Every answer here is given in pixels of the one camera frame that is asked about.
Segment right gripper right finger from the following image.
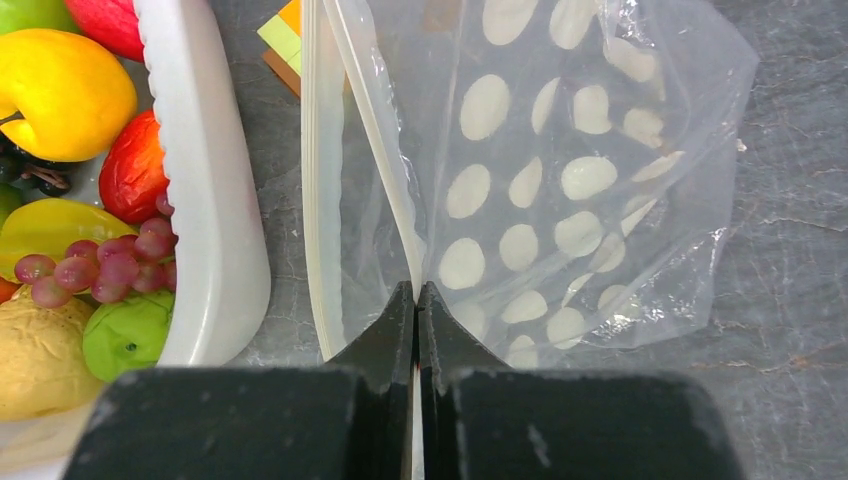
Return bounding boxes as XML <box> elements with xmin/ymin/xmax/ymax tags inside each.
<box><xmin>417</xmin><ymin>283</ymin><xmax>745</xmax><ymax>479</ymax></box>

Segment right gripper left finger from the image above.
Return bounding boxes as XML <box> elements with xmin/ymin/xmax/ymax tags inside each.
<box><xmin>64</xmin><ymin>282</ymin><xmax>415</xmax><ymax>480</ymax></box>

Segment clear dotted zip bag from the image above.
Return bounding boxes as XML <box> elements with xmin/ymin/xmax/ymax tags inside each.
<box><xmin>301</xmin><ymin>1</ymin><xmax>759</xmax><ymax>368</ymax></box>

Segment yellow apple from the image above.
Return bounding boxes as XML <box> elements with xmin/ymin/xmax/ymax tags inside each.
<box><xmin>1</xmin><ymin>28</ymin><xmax>138</xmax><ymax>162</ymax></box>

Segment white plastic basket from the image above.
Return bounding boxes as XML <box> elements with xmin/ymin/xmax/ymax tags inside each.
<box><xmin>1</xmin><ymin>1</ymin><xmax>271</xmax><ymax>479</ymax></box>

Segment small green lime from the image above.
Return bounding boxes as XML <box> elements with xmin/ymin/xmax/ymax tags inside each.
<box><xmin>82</xmin><ymin>290</ymin><xmax>175</xmax><ymax>382</ymax></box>

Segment red grape bunch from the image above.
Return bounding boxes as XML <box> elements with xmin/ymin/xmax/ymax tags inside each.
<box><xmin>12</xmin><ymin>215</ymin><xmax>177</xmax><ymax>309</ymax></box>

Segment yellow bumpy lemon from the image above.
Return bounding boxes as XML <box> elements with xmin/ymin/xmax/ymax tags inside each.
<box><xmin>1</xmin><ymin>286</ymin><xmax>103</xmax><ymax>422</ymax></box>

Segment red orange mango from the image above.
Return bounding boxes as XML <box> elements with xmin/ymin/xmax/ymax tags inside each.
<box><xmin>98</xmin><ymin>109</ymin><xmax>169</xmax><ymax>225</ymax></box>

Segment yellow starfruit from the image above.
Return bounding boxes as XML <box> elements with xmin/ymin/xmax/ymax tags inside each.
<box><xmin>1</xmin><ymin>198</ymin><xmax>136</xmax><ymax>281</ymax></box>

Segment orange fruit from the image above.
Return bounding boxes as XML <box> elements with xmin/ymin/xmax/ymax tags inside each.
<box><xmin>0</xmin><ymin>278</ymin><xmax>21</xmax><ymax>303</ymax></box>

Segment black grape bunch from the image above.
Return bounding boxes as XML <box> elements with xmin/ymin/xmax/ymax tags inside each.
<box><xmin>1</xmin><ymin>134</ymin><xmax>75</xmax><ymax>197</ymax></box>

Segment orange green block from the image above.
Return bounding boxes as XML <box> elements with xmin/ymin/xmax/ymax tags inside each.
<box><xmin>257</xmin><ymin>0</ymin><xmax>302</xmax><ymax>97</ymax></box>

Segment green pear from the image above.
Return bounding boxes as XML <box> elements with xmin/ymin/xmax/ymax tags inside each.
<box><xmin>0</xmin><ymin>183</ymin><xmax>24</xmax><ymax>227</ymax></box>

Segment red apple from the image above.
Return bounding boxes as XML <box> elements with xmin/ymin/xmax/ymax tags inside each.
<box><xmin>64</xmin><ymin>0</ymin><xmax>144</xmax><ymax>63</ymax></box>

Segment green apple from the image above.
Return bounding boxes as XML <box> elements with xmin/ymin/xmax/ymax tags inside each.
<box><xmin>0</xmin><ymin>0</ymin><xmax>80</xmax><ymax>34</ymax></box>

